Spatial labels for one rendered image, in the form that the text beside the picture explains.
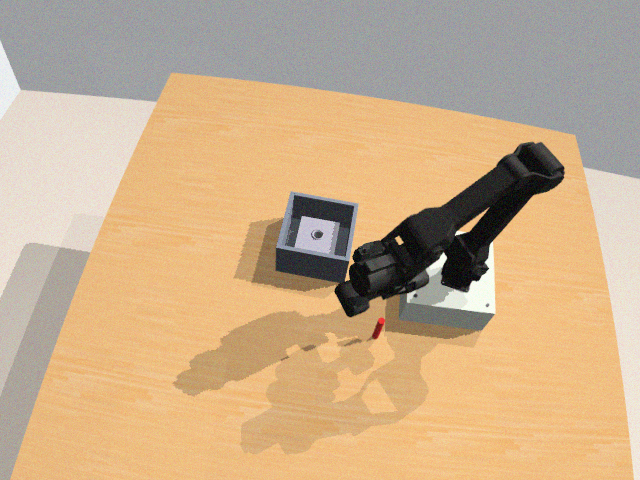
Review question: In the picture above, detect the white square plate with hole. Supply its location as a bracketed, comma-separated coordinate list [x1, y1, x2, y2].
[295, 216, 340, 255]

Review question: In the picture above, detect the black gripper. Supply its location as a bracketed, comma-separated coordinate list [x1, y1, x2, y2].
[334, 270, 429, 317]

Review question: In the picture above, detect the red peg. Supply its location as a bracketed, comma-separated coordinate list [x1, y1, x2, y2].
[372, 318, 385, 340]

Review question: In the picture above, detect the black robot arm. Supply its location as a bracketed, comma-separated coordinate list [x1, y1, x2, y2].
[349, 141, 565, 297]

